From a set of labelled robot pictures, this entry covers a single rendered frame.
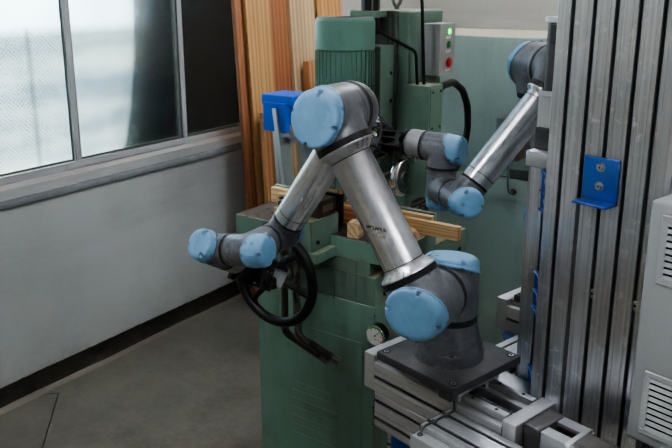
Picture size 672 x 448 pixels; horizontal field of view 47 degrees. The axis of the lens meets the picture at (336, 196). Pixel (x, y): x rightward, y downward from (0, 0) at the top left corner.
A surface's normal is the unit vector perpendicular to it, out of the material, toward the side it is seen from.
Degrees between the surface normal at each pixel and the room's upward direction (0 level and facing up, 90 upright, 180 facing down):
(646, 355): 90
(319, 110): 84
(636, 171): 90
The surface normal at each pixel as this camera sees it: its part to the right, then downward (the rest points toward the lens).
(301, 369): -0.58, 0.22
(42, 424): 0.00, -0.97
